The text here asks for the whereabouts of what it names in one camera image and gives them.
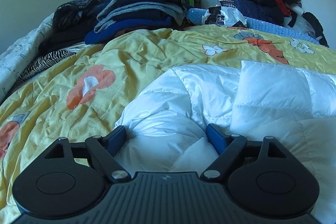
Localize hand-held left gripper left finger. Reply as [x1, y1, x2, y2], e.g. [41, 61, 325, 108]
[42, 126, 132, 183]

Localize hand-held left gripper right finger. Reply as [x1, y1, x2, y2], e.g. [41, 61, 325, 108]
[200, 123, 288, 183]

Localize white puffer jacket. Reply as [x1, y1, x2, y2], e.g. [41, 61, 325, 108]
[114, 61, 336, 218]

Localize stack of dark folded clothes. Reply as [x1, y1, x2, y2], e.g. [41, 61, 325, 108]
[84, 0, 187, 45]

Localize yellow floral bedspread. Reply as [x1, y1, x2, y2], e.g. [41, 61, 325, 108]
[0, 25, 336, 224]

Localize zebra striped cloth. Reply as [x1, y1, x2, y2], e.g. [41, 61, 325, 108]
[19, 49, 80, 81]

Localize white and black plastic bag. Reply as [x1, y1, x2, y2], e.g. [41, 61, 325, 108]
[204, 6, 249, 28]

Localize blue knitted blanket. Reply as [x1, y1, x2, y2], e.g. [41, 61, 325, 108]
[186, 7, 321, 45]

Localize white printed quilt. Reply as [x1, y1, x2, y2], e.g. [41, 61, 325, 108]
[0, 14, 59, 102]

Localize navy jacket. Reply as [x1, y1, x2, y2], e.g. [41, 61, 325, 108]
[230, 0, 286, 27]

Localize houndstooth cloth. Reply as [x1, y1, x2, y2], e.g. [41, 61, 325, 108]
[216, 0, 237, 8]

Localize dark patterned garment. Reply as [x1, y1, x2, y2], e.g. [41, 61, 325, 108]
[39, 0, 109, 52]

